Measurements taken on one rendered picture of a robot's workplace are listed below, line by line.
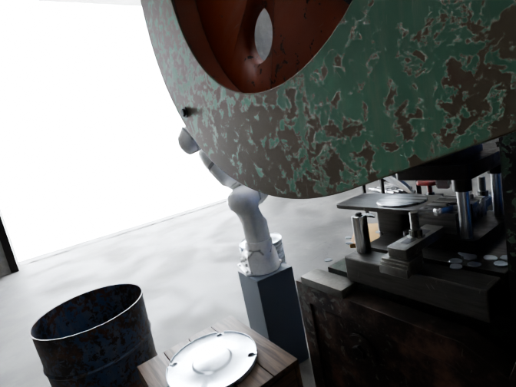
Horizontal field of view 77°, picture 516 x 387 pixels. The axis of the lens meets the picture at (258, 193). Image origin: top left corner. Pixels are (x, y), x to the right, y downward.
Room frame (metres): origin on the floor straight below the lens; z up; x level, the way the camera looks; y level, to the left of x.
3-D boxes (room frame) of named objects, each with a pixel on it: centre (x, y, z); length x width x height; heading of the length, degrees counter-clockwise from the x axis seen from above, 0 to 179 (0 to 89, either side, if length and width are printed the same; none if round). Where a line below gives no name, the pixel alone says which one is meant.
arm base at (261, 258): (1.41, 0.06, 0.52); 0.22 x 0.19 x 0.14; 29
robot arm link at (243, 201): (1.34, 0.06, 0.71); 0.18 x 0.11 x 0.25; 152
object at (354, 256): (0.73, -0.44, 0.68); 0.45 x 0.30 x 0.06; 123
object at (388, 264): (0.64, -0.30, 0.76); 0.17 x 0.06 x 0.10; 123
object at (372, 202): (0.88, -0.34, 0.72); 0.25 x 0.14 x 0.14; 33
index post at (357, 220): (0.74, -0.22, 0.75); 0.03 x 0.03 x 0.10; 33
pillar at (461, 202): (0.64, -0.40, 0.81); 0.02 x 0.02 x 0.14
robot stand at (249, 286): (1.37, 0.04, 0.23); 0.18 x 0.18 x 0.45; 29
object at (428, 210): (0.74, -0.44, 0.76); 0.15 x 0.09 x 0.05; 123
